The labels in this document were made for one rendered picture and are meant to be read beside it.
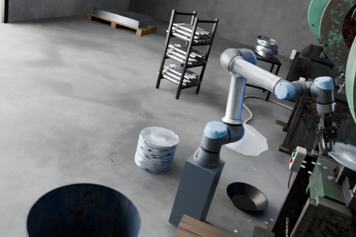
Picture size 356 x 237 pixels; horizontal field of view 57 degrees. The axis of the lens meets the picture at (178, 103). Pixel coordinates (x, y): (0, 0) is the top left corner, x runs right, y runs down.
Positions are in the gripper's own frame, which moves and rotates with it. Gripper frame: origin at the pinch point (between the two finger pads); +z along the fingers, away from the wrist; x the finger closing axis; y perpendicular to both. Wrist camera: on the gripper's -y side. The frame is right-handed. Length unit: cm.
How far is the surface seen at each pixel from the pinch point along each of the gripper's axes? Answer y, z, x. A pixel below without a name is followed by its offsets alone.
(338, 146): -11.1, 4.0, 5.5
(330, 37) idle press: -136, -32, 19
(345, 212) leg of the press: 23.6, 18.1, 2.8
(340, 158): 3.4, 3.5, 4.4
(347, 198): 16.5, 15.9, 4.8
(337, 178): 1.1, 14.8, 2.8
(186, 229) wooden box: 36, 19, -64
